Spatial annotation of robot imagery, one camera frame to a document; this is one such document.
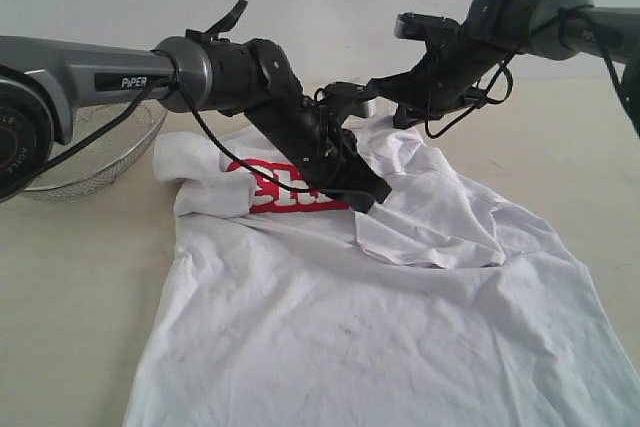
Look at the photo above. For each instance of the metal wire mesh basket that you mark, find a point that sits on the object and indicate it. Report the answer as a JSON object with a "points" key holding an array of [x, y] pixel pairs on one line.
{"points": [[102, 162]]}

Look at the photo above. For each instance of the white t-shirt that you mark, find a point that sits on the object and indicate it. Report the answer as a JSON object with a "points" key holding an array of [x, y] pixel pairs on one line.
{"points": [[446, 305]]}

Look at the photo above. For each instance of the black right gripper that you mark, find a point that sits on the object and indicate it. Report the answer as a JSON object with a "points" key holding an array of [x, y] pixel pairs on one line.
{"points": [[443, 76]]}

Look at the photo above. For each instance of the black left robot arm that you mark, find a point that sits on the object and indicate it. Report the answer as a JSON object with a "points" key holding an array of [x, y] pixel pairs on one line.
{"points": [[45, 82]]}

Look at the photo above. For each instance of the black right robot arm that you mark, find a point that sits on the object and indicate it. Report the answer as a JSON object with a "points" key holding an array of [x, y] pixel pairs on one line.
{"points": [[556, 30]]}

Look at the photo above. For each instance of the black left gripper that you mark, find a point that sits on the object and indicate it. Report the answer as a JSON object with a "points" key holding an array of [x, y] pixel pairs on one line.
{"points": [[302, 132]]}

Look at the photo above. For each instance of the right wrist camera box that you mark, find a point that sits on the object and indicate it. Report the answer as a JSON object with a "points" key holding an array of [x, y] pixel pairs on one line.
{"points": [[433, 31]]}

